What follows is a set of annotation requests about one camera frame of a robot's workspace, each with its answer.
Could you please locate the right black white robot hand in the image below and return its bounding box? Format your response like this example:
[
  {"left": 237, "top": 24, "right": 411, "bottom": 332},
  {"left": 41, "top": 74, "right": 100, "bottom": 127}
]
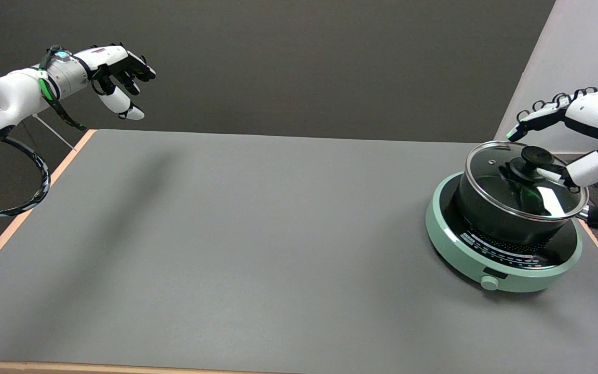
[{"left": 506, "top": 83, "right": 598, "bottom": 190}]

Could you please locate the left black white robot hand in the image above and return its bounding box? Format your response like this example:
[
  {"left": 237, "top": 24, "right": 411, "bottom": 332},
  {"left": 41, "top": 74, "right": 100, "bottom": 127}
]
[{"left": 77, "top": 43, "right": 157, "bottom": 121}]

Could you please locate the glass pot lid black knob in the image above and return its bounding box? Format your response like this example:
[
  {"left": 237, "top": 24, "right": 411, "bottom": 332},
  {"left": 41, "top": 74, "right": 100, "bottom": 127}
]
[{"left": 464, "top": 140, "right": 590, "bottom": 222}]

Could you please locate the thin white rod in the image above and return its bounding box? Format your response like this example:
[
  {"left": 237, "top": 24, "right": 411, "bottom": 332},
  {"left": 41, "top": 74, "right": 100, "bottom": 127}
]
[{"left": 33, "top": 114, "right": 77, "bottom": 152}]

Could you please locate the mint green induction cooker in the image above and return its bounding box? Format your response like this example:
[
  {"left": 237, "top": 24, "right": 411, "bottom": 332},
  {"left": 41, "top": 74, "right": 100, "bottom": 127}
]
[{"left": 425, "top": 171, "right": 583, "bottom": 293}]

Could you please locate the black green wrist cable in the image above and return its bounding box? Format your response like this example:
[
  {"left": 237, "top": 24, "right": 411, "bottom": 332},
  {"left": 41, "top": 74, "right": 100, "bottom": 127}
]
[{"left": 38, "top": 45, "right": 88, "bottom": 132}]

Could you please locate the thick black looped cable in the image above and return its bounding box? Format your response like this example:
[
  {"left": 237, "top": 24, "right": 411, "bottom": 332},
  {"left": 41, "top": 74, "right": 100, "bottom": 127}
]
[{"left": 0, "top": 136, "right": 51, "bottom": 219}]

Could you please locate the black saucepan with handle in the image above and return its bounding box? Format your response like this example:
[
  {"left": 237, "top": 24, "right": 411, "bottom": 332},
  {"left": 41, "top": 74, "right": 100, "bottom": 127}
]
[{"left": 452, "top": 158, "right": 598, "bottom": 248}]

